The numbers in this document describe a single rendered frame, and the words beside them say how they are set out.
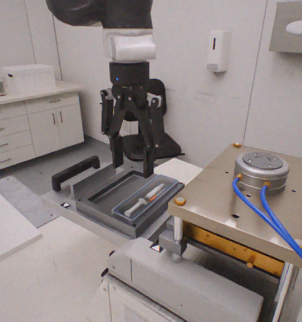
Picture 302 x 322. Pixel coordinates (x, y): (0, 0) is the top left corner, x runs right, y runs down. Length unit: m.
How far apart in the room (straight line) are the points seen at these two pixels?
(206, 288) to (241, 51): 1.75
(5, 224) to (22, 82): 2.10
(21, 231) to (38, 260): 0.13
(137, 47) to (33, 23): 3.13
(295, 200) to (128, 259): 0.27
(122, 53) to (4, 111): 2.44
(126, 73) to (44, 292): 0.56
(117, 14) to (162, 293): 0.45
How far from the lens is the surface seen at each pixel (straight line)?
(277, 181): 0.44
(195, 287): 0.44
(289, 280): 0.39
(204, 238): 0.44
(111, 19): 0.51
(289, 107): 1.95
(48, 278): 0.81
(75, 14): 0.51
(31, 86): 3.00
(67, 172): 0.71
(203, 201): 0.40
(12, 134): 2.91
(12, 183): 1.27
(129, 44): 0.45
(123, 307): 0.57
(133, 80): 0.50
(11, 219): 1.02
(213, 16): 2.13
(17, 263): 0.88
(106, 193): 0.66
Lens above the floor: 1.34
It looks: 26 degrees down
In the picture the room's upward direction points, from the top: straight up
